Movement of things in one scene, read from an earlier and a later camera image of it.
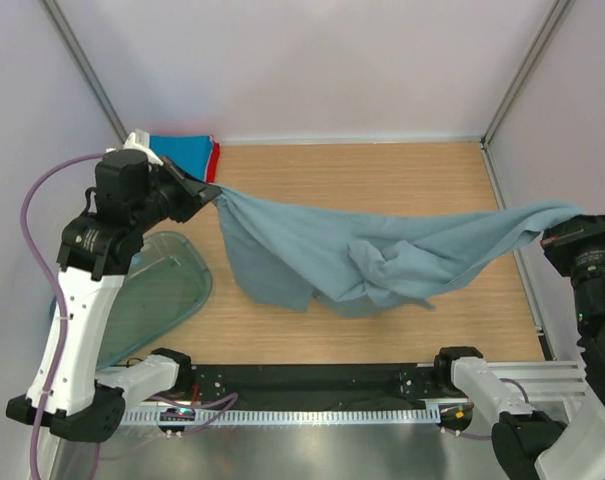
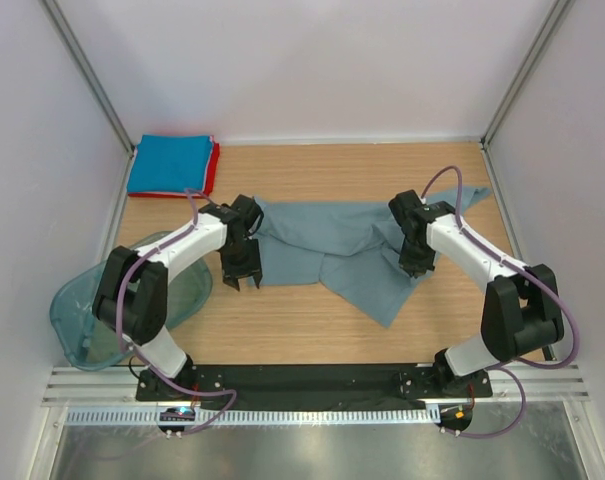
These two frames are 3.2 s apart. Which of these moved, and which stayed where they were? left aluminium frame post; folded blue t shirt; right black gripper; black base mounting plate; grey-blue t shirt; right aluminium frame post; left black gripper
Moved: left black gripper; right black gripper; grey-blue t shirt
Stayed: black base mounting plate; folded blue t shirt; left aluminium frame post; right aluminium frame post
